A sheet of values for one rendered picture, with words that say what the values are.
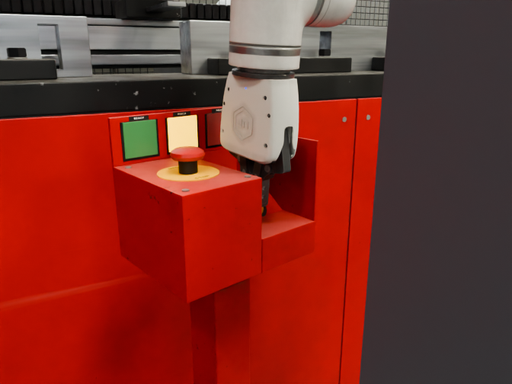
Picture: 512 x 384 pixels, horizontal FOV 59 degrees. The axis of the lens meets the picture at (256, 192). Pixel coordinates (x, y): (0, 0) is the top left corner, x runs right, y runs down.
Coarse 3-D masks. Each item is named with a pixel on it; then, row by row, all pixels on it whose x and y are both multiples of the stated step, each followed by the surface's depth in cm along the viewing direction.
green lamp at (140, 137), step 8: (144, 120) 57; (152, 120) 58; (128, 128) 56; (136, 128) 56; (144, 128) 57; (152, 128) 58; (128, 136) 56; (136, 136) 57; (144, 136) 57; (152, 136) 58; (128, 144) 56; (136, 144) 57; (144, 144) 58; (152, 144) 58; (128, 152) 56; (136, 152) 57; (144, 152) 58; (152, 152) 59
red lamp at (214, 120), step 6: (210, 114) 63; (216, 114) 64; (210, 120) 63; (216, 120) 64; (210, 126) 64; (216, 126) 64; (210, 132) 64; (216, 132) 65; (210, 138) 64; (216, 138) 65; (210, 144) 64; (216, 144) 65
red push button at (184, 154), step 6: (174, 150) 51; (180, 150) 51; (186, 150) 51; (192, 150) 51; (198, 150) 51; (174, 156) 51; (180, 156) 50; (186, 156) 50; (192, 156) 51; (198, 156) 51; (180, 162) 52; (186, 162) 51; (192, 162) 52; (180, 168) 52; (186, 168) 52; (192, 168) 52
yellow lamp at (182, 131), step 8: (168, 120) 59; (176, 120) 60; (184, 120) 61; (192, 120) 61; (168, 128) 59; (176, 128) 60; (184, 128) 61; (192, 128) 62; (168, 136) 60; (176, 136) 60; (184, 136) 61; (192, 136) 62; (176, 144) 61; (184, 144) 61; (192, 144) 62
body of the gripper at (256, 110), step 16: (240, 80) 54; (256, 80) 52; (272, 80) 51; (288, 80) 51; (224, 96) 57; (240, 96) 54; (256, 96) 52; (272, 96) 51; (288, 96) 52; (224, 112) 57; (240, 112) 55; (256, 112) 53; (272, 112) 51; (288, 112) 52; (224, 128) 58; (240, 128) 55; (256, 128) 53; (272, 128) 52; (288, 128) 54; (224, 144) 58; (240, 144) 56; (256, 144) 54; (272, 144) 52; (256, 160) 54; (272, 160) 53
